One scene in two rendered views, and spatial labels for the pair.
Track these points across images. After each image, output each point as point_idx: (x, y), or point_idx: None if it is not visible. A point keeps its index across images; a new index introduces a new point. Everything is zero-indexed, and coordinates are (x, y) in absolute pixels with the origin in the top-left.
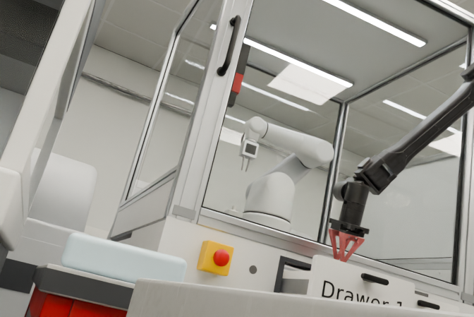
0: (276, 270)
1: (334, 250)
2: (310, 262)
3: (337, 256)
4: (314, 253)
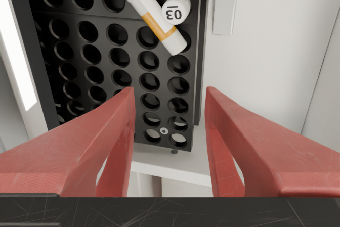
0: (96, 178)
1: (130, 157)
2: (41, 120)
3: (132, 109)
4: (10, 141)
